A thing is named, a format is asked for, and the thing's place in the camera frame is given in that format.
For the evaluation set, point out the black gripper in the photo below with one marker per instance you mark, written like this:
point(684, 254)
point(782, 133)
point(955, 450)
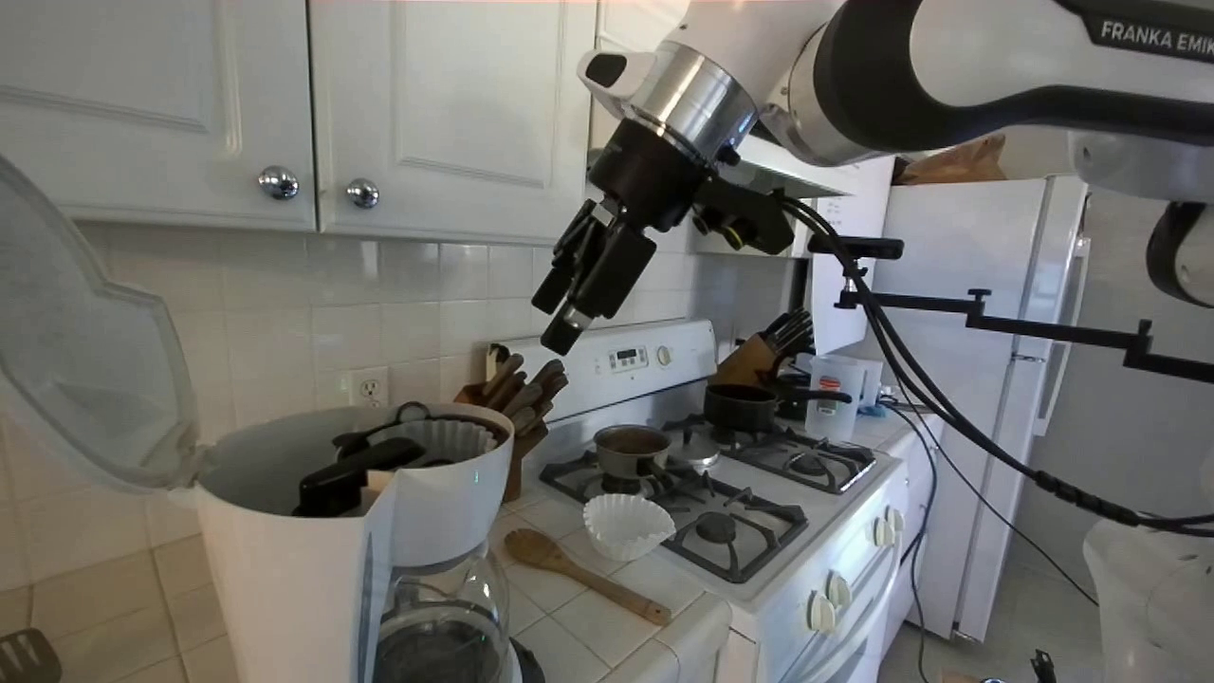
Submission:
point(649, 177)

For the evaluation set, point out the black filter basket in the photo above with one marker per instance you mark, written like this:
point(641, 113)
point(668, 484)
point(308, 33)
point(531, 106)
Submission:
point(353, 479)

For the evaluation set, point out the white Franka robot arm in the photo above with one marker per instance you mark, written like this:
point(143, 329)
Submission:
point(1011, 76)

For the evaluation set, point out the white paper coffee filter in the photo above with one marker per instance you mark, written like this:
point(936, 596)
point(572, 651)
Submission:
point(459, 440)

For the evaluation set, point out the glass coffee carafe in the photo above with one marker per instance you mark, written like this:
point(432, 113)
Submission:
point(440, 645)

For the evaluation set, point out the white drip coffee machine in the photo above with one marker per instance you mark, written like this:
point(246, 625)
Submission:
point(290, 594)

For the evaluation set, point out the small wooden knife block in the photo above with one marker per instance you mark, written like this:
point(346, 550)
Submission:
point(750, 363)

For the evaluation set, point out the steel cooking pot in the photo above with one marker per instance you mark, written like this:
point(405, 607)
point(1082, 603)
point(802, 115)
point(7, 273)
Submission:
point(630, 450)

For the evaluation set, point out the large wooden knife block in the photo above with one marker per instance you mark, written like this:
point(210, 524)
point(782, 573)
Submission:
point(520, 440)

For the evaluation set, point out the black saucepan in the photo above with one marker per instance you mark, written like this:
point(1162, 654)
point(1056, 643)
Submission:
point(743, 409)

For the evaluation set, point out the white upper cabinet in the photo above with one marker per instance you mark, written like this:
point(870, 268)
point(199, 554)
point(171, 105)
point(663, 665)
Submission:
point(440, 100)

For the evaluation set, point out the round metal cabinet knob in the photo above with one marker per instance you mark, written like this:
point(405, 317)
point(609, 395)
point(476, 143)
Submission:
point(363, 196)
point(277, 183)

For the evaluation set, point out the white plate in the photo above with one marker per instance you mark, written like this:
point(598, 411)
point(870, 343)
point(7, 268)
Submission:
point(629, 524)

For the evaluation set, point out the clear plastic pitcher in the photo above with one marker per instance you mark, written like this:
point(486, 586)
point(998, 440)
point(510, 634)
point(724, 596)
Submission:
point(845, 400)

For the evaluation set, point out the wooden spoon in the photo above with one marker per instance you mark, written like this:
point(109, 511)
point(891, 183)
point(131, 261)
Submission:
point(543, 550)

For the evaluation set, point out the round black stove burner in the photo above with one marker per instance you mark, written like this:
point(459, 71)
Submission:
point(720, 530)

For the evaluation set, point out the black stove grate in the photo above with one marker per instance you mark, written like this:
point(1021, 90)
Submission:
point(848, 470)
point(760, 546)

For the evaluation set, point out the white gas stove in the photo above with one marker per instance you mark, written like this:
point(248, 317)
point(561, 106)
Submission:
point(760, 602)

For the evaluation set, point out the brown cardboard box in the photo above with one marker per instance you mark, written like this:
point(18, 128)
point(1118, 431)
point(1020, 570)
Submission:
point(955, 162)

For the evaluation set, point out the white stove knob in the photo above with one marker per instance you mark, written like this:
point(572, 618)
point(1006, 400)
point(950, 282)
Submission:
point(883, 530)
point(836, 588)
point(821, 613)
point(893, 517)

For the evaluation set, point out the white refrigerator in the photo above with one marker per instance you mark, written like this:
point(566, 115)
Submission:
point(971, 440)

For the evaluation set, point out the grey slotted spatula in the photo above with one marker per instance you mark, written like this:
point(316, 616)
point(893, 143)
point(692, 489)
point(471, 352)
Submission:
point(26, 658)

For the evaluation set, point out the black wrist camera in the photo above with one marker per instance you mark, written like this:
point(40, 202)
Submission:
point(745, 215)

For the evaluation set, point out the white wall outlet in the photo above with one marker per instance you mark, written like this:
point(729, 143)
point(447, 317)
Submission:
point(364, 383)

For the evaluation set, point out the black stereo camera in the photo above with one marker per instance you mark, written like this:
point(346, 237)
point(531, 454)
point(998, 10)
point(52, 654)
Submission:
point(858, 244)

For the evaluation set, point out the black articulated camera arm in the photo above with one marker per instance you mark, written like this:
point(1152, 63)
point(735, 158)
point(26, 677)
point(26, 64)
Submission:
point(1047, 329)

